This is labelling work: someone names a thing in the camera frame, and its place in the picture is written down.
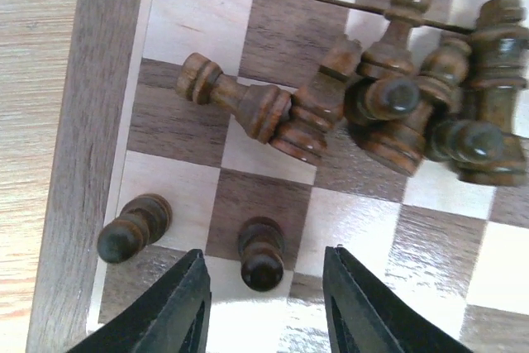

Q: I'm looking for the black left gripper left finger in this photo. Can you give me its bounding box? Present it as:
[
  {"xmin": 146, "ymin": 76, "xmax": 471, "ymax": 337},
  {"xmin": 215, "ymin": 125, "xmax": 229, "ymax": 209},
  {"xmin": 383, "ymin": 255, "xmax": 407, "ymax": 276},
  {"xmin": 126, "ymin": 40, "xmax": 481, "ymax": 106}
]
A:
[{"xmin": 70, "ymin": 249, "xmax": 212, "ymax": 352}]

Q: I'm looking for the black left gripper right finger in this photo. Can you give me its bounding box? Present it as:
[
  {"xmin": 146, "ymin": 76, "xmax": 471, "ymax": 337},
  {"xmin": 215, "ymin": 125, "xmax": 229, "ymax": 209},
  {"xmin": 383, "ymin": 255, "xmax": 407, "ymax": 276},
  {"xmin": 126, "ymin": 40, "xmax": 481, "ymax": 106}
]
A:
[{"xmin": 322, "ymin": 246, "xmax": 470, "ymax": 353}]

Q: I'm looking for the dark pawn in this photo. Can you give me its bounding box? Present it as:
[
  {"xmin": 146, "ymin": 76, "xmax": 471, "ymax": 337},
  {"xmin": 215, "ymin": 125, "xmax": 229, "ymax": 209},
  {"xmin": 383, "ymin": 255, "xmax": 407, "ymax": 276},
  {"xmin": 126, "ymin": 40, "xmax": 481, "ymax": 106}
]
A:
[
  {"xmin": 237, "ymin": 217, "xmax": 285, "ymax": 293},
  {"xmin": 97, "ymin": 193, "xmax": 173, "ymax": 264}
]

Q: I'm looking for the wooden chess board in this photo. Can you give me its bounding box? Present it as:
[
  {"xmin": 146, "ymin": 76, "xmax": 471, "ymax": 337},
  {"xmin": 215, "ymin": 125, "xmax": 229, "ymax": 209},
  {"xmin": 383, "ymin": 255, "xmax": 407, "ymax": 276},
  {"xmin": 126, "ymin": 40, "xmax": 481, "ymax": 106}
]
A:
[{"xmin": 26, "ymin": 0, "xmax": 528, "ymax": 352}]

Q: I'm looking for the pile of dark pieces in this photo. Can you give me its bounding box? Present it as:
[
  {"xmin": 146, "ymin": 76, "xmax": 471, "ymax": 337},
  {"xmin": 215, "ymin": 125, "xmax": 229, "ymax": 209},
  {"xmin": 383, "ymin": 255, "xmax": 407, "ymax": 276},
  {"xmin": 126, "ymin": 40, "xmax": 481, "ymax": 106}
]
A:
[{"xmin": 270, "ymin": 0, "xmax": 528, "ymax": 186}]

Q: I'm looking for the lying dark rook piece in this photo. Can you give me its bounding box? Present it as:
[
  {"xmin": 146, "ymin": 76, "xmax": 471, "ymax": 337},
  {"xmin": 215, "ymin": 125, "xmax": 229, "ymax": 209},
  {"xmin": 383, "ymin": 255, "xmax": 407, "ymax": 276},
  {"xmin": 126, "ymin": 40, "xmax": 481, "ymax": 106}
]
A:
[{"xmin": 175, "ymin": 53, "xmax": 291, "ymax": 144}]

